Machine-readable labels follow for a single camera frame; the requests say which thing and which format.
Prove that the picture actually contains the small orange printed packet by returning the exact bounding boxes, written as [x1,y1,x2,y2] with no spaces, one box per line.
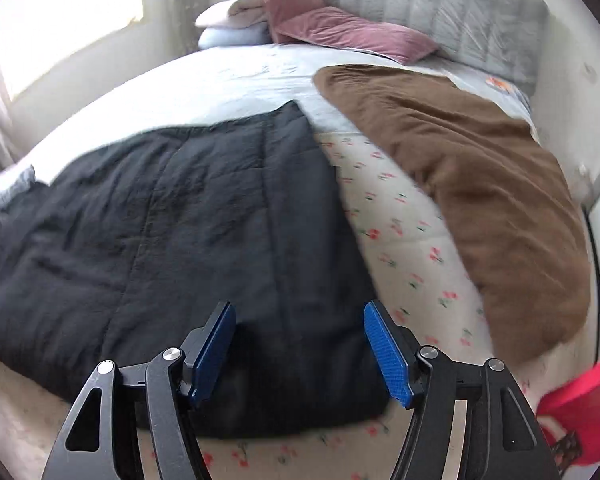
[484,75,519,96]

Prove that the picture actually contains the shiny black puffer jacket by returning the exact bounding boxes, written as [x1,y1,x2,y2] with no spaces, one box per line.
[0,162,37,281]

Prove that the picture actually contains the folded cream quilt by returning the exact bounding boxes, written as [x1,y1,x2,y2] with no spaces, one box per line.
[228,0,271,28]

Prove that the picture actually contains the cherry print blanket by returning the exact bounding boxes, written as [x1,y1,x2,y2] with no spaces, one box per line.
[0,127,549,480]

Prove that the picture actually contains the white bed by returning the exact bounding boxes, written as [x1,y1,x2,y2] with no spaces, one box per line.
[0,42,539,202]

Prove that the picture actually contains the small pink velvet pillow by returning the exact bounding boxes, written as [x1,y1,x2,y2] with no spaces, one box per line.
[232,0,327,44]

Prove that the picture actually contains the bright window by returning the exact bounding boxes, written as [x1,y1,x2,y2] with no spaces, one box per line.
[0,0,146,102]

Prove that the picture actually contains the red plastic stool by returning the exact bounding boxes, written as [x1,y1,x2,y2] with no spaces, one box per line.
[537,347,600,467]

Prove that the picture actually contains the grey padded headboard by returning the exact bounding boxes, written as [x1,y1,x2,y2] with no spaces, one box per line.
[263,0,551,97]

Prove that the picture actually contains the black quilted coat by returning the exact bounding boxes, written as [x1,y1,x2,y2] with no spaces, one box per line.
[0,100,397,442]

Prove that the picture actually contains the pale blue pillow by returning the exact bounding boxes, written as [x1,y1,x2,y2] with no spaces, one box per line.
[198,25,274,51]

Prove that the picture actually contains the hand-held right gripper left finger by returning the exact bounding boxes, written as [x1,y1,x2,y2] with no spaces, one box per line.
[41,301,237,480]

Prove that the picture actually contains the brown fleece garment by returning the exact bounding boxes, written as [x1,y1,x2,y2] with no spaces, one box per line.
[312,64,594,364]

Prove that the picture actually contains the large pink velvet pillow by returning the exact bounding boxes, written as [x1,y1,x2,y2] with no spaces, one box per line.
[279,7,441,65]

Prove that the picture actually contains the white pillow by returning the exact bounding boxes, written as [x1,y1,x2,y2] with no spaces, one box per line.
[195,0,268,29]

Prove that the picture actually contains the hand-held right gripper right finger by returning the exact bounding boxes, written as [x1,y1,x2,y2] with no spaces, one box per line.
[363,300,562,480]

